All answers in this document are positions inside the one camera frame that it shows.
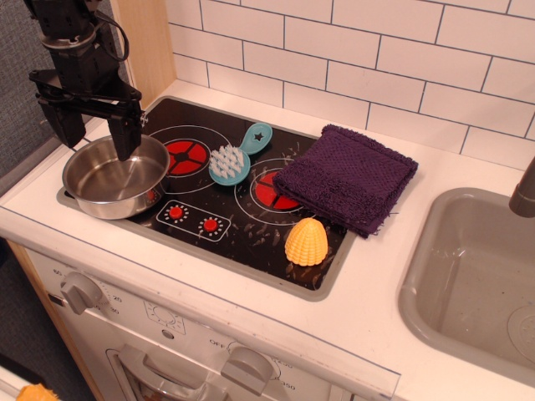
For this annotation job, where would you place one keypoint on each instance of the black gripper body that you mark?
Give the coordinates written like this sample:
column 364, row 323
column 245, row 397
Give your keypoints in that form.
column 85, row 80

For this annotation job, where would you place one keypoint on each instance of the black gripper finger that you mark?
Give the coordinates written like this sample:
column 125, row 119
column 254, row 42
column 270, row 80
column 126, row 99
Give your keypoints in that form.
column 126, row 134
column 68, row 125

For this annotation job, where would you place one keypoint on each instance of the teal brush with white bristles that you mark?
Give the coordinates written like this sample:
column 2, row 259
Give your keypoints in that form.
column 230, row 165

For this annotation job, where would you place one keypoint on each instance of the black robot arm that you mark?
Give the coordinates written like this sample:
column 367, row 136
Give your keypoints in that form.
column 74, row 20

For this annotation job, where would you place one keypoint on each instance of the stainless steel pot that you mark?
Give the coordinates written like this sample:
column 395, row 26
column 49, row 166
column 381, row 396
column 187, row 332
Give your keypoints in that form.
column 110, row 189

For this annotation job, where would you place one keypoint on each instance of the wooden side panel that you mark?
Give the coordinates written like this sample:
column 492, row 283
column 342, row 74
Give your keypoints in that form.
column 150, row 65

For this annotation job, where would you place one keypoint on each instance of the left red stove knob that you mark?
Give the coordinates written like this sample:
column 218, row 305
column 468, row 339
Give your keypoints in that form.
column 175, row 213

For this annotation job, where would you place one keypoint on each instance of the red stove knob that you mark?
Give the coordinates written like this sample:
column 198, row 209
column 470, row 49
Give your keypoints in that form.
column 210, row 225
column 175, row 213

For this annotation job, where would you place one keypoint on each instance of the black toy stovetop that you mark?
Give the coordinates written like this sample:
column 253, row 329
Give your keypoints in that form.
column 254, row 221

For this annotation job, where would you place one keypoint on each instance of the right red stove knob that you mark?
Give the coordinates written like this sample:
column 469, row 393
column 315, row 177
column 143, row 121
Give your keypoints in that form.
column 210, row 225

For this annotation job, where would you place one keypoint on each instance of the grey timer knob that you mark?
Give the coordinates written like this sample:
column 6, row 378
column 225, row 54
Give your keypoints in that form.
column 80, row 292

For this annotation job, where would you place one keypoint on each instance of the yellow plastic corn piece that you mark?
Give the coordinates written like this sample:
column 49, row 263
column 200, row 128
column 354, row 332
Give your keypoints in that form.
column 307, row 243

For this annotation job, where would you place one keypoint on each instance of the purple folded towel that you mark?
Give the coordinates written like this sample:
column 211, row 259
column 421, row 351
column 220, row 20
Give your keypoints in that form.
column 347, row 178

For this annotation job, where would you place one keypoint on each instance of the grey oven knob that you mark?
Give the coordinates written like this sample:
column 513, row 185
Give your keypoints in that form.
column 248, row 369

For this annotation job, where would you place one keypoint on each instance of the orange object bottom left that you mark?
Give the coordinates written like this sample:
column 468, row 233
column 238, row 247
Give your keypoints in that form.
column 36, row 392

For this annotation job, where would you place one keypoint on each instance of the grey sink basin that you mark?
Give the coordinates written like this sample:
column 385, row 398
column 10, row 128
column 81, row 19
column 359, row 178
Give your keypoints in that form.
column 469, row 289

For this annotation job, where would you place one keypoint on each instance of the grey faucet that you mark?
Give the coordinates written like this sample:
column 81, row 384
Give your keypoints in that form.
column 522, row 201

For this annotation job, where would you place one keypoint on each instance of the grey oven door handle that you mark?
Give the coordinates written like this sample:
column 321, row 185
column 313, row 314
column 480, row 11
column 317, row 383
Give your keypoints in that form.
column 165, row 377

